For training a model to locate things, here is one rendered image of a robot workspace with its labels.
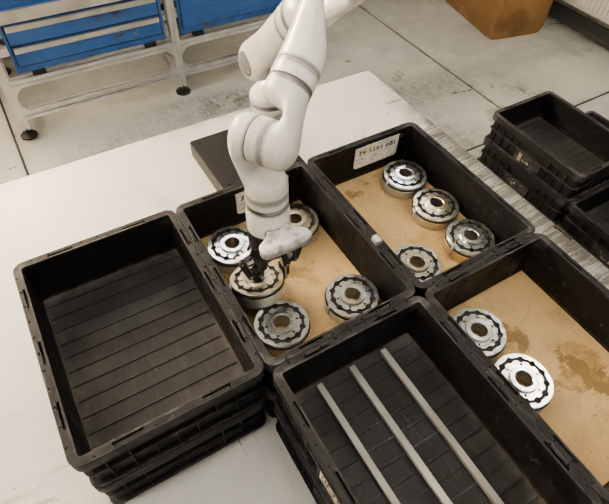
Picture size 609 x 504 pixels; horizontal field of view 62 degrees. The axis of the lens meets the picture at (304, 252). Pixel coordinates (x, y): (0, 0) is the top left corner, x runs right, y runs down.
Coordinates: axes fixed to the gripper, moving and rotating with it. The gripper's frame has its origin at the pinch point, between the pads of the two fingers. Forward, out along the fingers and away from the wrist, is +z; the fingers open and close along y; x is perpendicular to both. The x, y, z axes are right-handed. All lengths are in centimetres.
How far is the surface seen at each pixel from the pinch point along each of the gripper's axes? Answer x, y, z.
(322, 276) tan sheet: 2.2, -10.2, 4.4
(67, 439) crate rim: 15.7, 40.0, -5.4
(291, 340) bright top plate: 13.5, 3.2, 1.7
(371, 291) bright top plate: 11.5, -15.4, 2.0
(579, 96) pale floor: -91, -247, 85
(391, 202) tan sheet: -8.4, -35.2, 4.2
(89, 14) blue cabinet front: -196, -7, 28
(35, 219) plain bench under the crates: -56, 38, 15
